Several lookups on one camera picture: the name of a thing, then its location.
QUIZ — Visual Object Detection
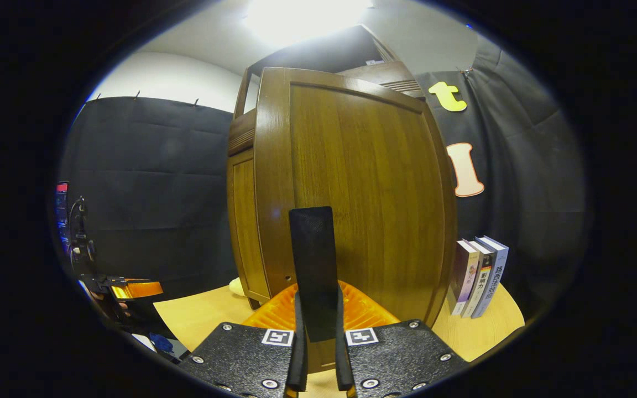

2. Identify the wooden cabinet door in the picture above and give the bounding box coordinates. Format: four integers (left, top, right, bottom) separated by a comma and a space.
227, 149, 270, 309
254, 66, 458, 372

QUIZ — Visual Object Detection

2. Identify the pale blue book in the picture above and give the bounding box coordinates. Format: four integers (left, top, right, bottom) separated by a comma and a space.
471, 235, 510, 319

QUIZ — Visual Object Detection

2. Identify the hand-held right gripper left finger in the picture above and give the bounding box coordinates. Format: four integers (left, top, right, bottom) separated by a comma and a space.
177, 282, 309, 398

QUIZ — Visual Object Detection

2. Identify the purple white book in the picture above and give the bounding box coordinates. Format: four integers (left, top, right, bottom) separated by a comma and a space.
447, 239, 479, 317

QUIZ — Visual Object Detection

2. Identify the black yellow spine book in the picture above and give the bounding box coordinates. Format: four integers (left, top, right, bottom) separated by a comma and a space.
461, 239, 497, 318

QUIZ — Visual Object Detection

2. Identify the large rectangular ceiling light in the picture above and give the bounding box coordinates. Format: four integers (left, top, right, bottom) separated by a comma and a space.
244, 0, 374, 48

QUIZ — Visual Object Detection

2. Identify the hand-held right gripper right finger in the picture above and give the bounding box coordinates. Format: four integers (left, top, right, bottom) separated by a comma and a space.
334, 280, 469, 398

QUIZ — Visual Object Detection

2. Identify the wooden double-door shoe cabinet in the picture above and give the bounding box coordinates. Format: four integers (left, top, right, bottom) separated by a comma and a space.
226, 24, 458, 372

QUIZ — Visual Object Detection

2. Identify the black backdrop cloth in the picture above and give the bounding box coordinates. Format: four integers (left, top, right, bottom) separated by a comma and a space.
56, 36, 587, 316

